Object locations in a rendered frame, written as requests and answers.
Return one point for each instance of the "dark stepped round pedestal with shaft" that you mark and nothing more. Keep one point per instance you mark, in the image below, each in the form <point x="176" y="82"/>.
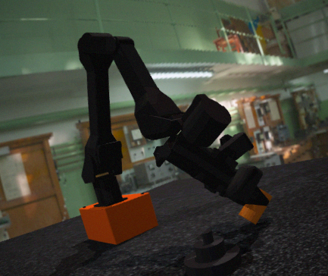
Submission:
<point x="212" y="257"/>

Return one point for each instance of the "orange cylinder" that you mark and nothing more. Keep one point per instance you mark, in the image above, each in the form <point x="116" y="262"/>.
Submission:
<point x="254" y="212"/>

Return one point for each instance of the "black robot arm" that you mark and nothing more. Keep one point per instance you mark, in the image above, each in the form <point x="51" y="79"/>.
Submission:
<point x="157" y="116"/>

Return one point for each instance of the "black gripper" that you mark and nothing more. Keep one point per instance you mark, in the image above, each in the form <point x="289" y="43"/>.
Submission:
<point x="239" y="185"/>

